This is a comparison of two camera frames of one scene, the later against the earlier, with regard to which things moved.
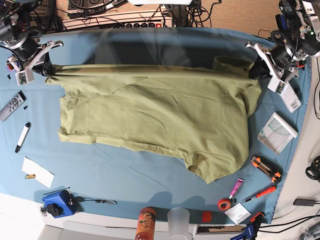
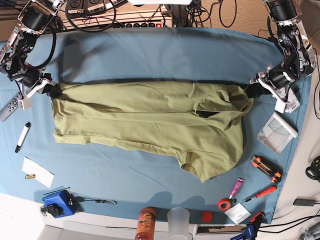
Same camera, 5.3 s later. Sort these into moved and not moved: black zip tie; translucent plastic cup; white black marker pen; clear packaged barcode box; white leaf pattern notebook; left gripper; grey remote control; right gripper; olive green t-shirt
Moved: olive green t-shirt; left gripper; right gripper
Not moved: translucent plastic cup; clear packaged barcode box; white black marker pen; grey remote control; white leaf pattern notebook; black zip tie
